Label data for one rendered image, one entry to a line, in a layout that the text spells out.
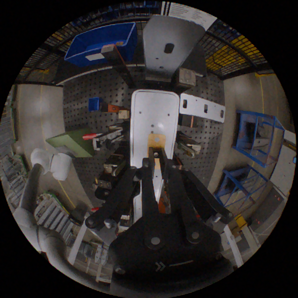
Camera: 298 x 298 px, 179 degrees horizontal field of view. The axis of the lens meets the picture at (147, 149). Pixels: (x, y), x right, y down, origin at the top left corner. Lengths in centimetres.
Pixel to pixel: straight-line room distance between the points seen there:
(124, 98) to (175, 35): 64
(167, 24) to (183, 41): 6
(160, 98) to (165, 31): 31
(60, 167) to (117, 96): 72
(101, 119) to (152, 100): 51
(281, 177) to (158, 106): 801
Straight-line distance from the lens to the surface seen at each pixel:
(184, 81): 44
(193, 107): 50
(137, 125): 45
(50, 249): 40
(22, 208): 60
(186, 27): 23
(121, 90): 80
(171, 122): 46
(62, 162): 87
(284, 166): 793
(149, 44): 28
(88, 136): 38
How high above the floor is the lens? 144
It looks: 69 degrees down
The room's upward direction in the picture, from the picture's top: 177 degrees counter-clockwise
